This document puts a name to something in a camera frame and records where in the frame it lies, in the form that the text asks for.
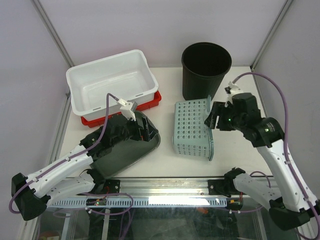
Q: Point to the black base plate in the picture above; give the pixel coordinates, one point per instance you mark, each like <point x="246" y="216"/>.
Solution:
<point x="217" y="187"/>
<point x="111" y="186"/>

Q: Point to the red plastic tray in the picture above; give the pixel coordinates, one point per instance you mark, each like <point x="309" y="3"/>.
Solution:
<point x="141" y="107"/>

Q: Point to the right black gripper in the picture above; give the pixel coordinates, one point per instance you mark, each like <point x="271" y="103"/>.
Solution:
<point x="218" y="108"/>

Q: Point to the black ribbed waste bin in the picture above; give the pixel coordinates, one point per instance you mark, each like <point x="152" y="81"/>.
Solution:
<point x="204" y="66"/>

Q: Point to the aluminium mounting rail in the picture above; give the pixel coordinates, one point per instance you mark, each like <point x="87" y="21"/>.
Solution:
<point x="165" y="186"/>

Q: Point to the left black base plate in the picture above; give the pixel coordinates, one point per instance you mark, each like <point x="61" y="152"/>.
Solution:
<point x="111" y="186"/>

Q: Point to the dark grey shallow tray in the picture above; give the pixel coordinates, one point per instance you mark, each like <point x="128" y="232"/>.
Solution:
<point x="125" y="152"/>

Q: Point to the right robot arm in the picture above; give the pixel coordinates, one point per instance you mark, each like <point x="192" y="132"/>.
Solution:
<point x="289" y="207"/>

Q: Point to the grey slotted cable duct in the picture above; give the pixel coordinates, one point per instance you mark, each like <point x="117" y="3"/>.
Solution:
<point x="142" y="202"/>

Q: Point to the teal perforated plastic basket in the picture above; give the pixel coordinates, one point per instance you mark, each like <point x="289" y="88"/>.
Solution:
<point x="191" y="137"/>

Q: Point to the left aluminium frame post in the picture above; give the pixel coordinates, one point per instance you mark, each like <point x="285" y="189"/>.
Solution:
<point x="38" y="6"/>

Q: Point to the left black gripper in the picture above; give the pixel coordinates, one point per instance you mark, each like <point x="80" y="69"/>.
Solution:
<point x="145" y="134"/>

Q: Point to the aluminium frame post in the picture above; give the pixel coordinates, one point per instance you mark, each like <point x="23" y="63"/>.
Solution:
<point x="272" y="31"/>
<point x="38" y="6"/>

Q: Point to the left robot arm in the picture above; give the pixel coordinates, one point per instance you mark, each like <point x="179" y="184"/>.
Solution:
<point x="70" y="175"/>

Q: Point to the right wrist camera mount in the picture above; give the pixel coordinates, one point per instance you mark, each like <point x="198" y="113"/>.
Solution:
<point x="231" y="90"/>

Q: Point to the large white plastic tub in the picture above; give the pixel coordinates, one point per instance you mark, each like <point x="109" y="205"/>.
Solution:
<point x="125" y="75"/>

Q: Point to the right aluminium frame post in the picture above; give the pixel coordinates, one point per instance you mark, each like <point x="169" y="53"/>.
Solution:
<point x="272" y="31"/>

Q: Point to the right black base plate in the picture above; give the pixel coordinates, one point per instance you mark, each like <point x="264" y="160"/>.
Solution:
<point x="217" y="187"/>

